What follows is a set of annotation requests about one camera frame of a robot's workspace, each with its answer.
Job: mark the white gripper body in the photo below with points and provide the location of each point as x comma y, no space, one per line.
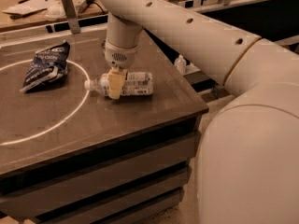
121,56

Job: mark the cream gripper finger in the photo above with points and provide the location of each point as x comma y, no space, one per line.
116,78

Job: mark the clear plastic water bottle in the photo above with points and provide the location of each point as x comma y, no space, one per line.
135,84

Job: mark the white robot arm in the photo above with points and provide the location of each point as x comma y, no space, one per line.
248,171

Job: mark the left small clear bottle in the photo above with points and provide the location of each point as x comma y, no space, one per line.
180,63

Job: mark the blue chip bag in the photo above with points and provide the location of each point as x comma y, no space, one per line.
48,65

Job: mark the white power strip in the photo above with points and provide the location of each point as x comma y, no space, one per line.
81,5

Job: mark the white crumpled mask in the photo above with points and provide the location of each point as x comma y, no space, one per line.
54,13

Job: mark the grey table cabinet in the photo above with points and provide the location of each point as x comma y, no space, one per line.
68,156

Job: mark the white paper sheets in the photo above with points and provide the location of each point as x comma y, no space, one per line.
30,6

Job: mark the grey metal bracket post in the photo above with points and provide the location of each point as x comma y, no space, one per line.
71,16

